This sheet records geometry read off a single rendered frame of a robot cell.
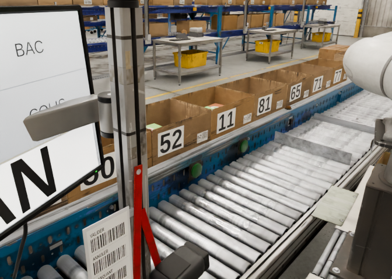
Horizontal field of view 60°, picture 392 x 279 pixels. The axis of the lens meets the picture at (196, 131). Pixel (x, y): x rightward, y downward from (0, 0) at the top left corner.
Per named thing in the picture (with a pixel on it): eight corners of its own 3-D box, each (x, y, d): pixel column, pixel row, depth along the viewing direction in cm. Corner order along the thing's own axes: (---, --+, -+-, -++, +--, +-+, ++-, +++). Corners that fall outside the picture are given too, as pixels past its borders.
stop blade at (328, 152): (349, 168, 185) (352, 153, 182) (273, 144, 213) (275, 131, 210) (349, 168, 185) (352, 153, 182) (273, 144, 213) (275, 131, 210)
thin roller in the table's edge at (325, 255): (317, 274, 109) (340, 230, 130) (311, 271, 110) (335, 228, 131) (317, 279, 110) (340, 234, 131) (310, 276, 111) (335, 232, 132)
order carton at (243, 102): (210, 141, 174) (212, 110, 168) (170, 126, 192) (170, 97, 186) (252, 122, 202) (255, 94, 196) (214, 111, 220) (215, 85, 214)
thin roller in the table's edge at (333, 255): (325, 278, 108) (347, 233, 129) (319, 275, 109) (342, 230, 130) (324, 283, 108) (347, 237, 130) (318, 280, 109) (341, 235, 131)
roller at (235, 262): (247, 283, 111) (248, 271, 110) (143, 218, 143) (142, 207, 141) (255, 275, 115) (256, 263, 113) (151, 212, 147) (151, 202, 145)
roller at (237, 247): (258, 272, 116) (259, 261, 114) (154, 211, 148) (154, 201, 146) (265, 264, 120) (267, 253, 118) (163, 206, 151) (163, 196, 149)
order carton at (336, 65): (330, 88, 285) (333, 67, 279) (297, 82, 303) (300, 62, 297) (346, 80, 313) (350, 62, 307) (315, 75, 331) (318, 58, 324)
